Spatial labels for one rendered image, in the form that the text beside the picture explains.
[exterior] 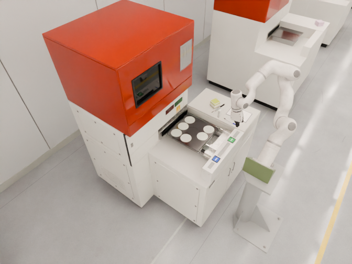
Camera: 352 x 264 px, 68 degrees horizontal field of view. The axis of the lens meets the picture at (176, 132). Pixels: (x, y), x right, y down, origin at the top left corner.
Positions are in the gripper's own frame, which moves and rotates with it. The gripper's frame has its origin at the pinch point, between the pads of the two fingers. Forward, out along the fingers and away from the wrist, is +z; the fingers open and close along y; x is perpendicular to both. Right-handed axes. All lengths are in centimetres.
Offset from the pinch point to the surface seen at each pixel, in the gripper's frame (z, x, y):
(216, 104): 2.3, 21.3, -33.6
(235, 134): 15.4, 2.9, -4.1
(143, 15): -88, -6, -74
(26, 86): -34, -71, -204
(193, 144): 15.4, -24.3, -31.3
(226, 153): 15.8, -21.1, -0.1
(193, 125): 12.7, -5.1, -43.5
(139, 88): -56, -55, -43
